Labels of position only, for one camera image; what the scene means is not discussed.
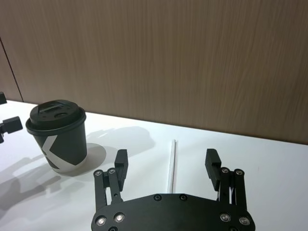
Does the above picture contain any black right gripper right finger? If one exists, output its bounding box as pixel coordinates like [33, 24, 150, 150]
[204, 149, 248, 213]

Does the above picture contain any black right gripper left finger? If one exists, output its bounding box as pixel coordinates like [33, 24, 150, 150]
[93, 149, 128, 213]

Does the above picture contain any straw in white paper wrapper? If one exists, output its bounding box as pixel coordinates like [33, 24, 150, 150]
[167, 139, 180, 194]

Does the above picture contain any black plastic cup lid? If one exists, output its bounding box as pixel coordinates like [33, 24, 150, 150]
[25, 100, 87, 136]

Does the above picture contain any black paper coffee cup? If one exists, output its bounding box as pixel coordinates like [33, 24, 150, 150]
[33, 121, 87, 178]

